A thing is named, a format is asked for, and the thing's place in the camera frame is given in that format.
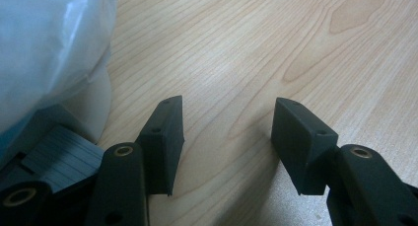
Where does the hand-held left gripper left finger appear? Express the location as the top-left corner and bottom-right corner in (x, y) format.
(135, 95), (185, 197)

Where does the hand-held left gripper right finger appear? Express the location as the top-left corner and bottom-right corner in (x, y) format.
(270, 97), (339, 196)

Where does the translucent white plastic bin bag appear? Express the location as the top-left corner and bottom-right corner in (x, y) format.
(0, 0), (119, 147)

